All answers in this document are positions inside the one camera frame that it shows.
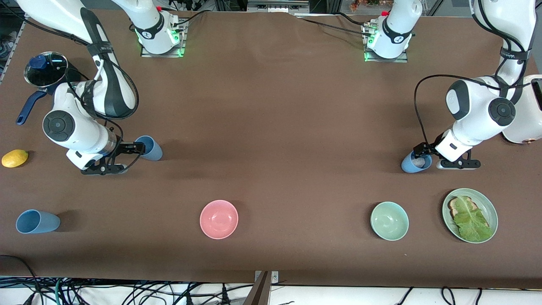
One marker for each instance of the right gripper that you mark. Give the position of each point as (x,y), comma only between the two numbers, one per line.
(123,148)

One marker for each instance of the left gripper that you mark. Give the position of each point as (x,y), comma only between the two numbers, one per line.
(428,149)

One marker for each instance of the white powder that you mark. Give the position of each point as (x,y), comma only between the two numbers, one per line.
(419,162)

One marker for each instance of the blue plastic cup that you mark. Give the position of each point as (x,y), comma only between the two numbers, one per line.
(40,222)
(407,166)
(154,151)

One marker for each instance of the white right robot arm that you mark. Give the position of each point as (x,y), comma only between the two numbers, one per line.
(76,127)

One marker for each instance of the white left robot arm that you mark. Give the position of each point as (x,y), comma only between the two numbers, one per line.
(474,110)

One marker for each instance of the toasted bread slice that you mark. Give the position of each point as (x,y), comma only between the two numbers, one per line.
(454,207)

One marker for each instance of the pale green bowl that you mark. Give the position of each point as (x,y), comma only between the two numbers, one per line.
(389,221)

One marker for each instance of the pale green plate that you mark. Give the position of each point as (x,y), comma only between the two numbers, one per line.
(488,207)

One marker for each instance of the green lettuce leaf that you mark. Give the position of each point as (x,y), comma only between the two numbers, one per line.
(472,222)

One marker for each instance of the white toaster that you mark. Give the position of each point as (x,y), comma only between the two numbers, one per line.
(529,125)

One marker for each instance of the dark blue saucepan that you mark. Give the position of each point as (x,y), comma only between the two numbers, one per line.
(31,103)

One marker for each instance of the pink bowl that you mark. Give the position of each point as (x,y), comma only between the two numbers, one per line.
(219,219)

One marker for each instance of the glass lid with blue knob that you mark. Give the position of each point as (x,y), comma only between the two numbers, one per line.
(46,70)

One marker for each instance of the yellow lemon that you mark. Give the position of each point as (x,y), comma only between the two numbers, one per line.
(15,158)

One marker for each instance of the grey background box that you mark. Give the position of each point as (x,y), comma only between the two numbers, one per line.
(277,6)

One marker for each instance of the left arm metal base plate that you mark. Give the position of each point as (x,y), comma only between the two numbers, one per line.
(381,60)

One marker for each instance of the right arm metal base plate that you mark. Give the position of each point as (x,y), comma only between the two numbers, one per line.
(181,45)

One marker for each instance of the dark metal post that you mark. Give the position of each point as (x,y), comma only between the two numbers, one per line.
(259,292)

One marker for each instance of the small metal table bracket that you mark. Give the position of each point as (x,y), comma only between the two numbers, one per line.
(275,277)

